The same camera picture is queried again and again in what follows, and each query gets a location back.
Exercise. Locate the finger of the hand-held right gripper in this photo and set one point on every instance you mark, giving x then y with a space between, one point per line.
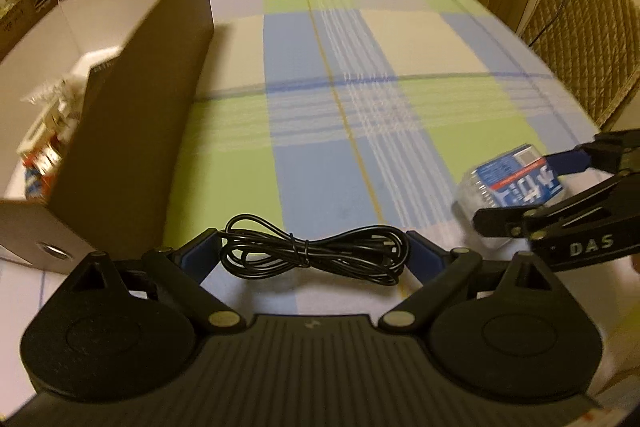
505 221
567 161

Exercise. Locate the brown cardboard box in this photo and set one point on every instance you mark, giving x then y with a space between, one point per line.
135 132

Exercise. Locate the bag of cotton swabs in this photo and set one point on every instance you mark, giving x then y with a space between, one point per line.
52 91

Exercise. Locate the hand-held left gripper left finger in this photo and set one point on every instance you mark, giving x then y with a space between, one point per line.
200 257

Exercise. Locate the open cardboard box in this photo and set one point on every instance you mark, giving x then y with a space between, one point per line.
25 14

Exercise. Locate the clear box with blue label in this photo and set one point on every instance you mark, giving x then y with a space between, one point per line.
510 184

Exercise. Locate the red candy packet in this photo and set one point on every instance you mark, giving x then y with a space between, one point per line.
42 161

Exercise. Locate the chair with quilted cover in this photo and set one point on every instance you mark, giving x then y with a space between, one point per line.
585 32

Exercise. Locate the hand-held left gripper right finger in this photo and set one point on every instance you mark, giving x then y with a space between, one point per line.
425 259

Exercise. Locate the black product box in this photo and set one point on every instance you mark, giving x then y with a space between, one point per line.
102 67

